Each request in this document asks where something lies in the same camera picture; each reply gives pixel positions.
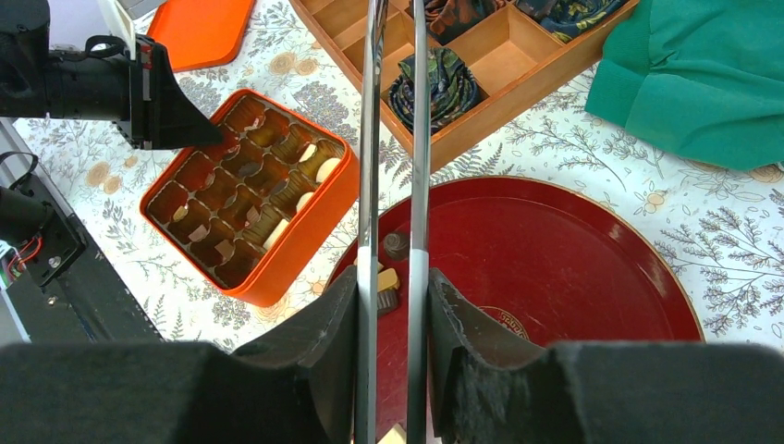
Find orange box lid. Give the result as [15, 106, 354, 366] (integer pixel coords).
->
[147, 0, 255, 72]

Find dark rolled fabric back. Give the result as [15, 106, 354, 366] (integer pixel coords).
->
[511, 0, 628, 43]

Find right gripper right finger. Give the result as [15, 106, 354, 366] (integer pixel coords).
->
[428, 268, 783, 443]

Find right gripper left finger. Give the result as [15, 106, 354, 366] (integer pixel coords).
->
[1, 266, 358, 443]

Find white chocolate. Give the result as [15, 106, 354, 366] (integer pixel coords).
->
[263, 219, 289, 251]
[299, 143, 317, 163]
[295, 191, 314, 213]
[315, 158, 340, 183]

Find green cloth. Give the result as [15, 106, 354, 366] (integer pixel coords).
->
[585, 1, 783, 171]

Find dark rolled fabric middle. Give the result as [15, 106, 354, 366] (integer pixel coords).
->
[423, 0, 506, 45]

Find orange chocolate box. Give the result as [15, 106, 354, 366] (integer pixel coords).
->
[140, 89, 360, 307]

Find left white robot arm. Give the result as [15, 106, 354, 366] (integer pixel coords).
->
[1, 1, 224, 151]

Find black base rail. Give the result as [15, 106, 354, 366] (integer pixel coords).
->
[1, 150, 163, 342]

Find red round plate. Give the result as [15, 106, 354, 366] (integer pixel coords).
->
[325, 176, 704, 442]

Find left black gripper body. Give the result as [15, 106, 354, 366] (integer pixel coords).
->
[116, 34, 156, 151]

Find dark rolled fabric front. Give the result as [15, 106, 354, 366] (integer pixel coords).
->
[388, 47, 482, 134]

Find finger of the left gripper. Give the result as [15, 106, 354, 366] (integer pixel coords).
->
[150, 43, 224, 150]

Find dark rolled fabric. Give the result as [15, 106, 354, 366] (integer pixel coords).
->
[423, 0, 506, 45]
[511, 0, 628, 43]
[388, 47, 482, 134]

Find metal serving tongs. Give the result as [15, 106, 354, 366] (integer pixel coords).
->
[353, 0, 432, 444]

